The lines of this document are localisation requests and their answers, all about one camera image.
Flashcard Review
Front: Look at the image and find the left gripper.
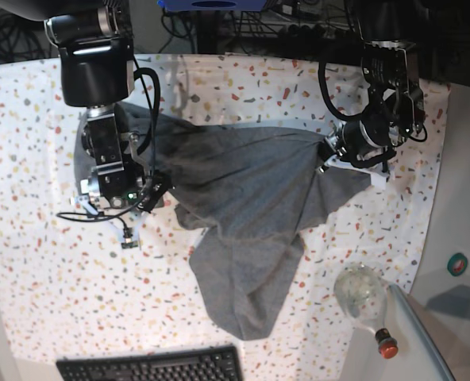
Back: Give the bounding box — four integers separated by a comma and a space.
316, 122, 358, 174

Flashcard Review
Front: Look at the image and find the grey t-shirt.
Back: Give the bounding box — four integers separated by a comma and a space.
74, 101, 373, 342

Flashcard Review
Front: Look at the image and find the blue box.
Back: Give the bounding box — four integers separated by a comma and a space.
157, 0, 277, 12

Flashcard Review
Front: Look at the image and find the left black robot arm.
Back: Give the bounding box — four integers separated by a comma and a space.
318, 1, 428, 175

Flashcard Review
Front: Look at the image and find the black keyboard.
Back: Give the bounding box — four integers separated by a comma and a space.
56, 345, 244, 381

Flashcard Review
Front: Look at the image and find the green tape roll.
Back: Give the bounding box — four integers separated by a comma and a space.
447, 252, 468, 277

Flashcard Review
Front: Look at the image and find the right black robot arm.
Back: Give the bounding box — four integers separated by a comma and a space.
0, 1, 171, 221

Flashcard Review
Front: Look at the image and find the terrazzo pattern tablecloth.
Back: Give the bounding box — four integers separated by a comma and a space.
0, 55, 450, 380

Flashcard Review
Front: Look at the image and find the clear glass bottle red cap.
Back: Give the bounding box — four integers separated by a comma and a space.
333, 264, 399, 360

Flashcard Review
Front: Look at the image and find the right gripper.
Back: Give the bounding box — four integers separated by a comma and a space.
71, 104, 170, 217

